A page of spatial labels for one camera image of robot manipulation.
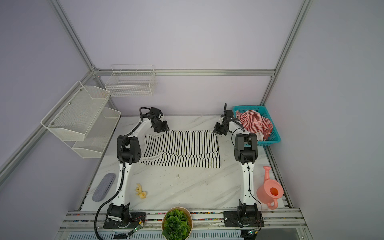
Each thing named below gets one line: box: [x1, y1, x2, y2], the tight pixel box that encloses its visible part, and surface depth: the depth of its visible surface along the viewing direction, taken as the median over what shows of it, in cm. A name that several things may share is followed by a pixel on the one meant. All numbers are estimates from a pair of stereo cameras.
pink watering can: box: [256, 166, 284, 210], surface depth 74 cm
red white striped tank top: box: [235, 110, 274, 141], surface depth 110 cm
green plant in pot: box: [161, 206, 193, 240], surface depth 65 cm
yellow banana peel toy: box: [135, 183, 147, 199], surface depth 82 cm
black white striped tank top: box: [139, 130, 221, 168], surface depth 100 cm
